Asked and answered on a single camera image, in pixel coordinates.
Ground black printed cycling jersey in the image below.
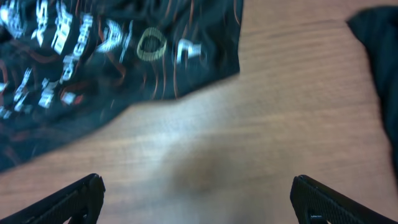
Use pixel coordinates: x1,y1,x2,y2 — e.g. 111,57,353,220
1,0,244,170

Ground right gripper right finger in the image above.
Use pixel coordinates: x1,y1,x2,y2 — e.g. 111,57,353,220
290,175,397,224

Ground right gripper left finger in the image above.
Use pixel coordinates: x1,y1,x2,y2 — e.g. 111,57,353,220
1,174,106,224

